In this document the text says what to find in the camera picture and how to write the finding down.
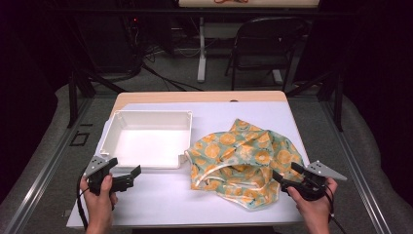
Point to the person's right hand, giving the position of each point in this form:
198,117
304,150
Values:
315,209

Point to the dark equipment with red light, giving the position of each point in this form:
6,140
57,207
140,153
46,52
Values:
107,42

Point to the white table mat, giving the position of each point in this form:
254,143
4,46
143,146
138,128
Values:
162,198

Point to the person's left hand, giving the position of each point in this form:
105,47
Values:
99,206

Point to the black folding chair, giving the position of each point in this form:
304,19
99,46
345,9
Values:
269,35

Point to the orange-print green cloth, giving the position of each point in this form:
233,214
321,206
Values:
246,152

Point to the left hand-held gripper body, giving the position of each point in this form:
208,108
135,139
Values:
95,166

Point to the white plastic box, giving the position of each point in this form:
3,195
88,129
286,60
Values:
149,146

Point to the white desk leg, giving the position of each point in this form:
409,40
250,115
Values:
202,48

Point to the black metal frame stand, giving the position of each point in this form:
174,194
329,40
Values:
338,100
73,97

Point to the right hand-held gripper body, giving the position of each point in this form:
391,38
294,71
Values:
319,170

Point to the white desk foot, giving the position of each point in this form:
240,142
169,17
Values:
277,77

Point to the aluminium floor rail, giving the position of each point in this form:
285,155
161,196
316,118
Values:
42,175
354,162

